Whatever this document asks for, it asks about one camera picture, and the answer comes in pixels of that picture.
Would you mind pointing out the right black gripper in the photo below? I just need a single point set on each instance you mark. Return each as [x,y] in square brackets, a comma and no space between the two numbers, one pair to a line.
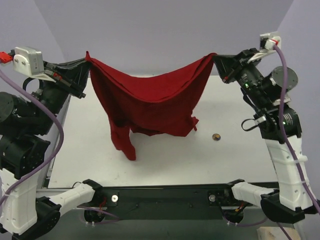
[233,69]

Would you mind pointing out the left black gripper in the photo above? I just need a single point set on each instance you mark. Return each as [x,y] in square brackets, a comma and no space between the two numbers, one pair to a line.
[67,83]

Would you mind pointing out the round gold blue brooch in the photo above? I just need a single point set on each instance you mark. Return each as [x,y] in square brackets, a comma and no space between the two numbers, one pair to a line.
[216,137]

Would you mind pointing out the red cloth garment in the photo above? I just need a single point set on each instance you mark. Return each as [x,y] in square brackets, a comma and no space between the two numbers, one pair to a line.
[161,104]

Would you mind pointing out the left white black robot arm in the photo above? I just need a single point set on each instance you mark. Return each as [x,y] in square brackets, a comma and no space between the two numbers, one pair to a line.
[24,120]

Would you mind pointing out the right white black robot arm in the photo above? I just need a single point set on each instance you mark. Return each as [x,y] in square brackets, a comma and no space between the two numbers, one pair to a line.
[281,130]

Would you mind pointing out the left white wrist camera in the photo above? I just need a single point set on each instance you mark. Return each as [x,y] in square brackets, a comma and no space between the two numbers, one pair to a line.
[27,61]

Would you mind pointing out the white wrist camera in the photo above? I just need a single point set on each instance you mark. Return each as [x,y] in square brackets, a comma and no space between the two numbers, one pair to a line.
[267,43]
[27,61]

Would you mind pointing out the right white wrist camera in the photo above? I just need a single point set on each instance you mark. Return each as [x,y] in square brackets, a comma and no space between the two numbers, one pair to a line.
[267,43]

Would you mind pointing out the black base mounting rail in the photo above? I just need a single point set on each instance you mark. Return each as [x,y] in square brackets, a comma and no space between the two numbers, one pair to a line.
[172,202]

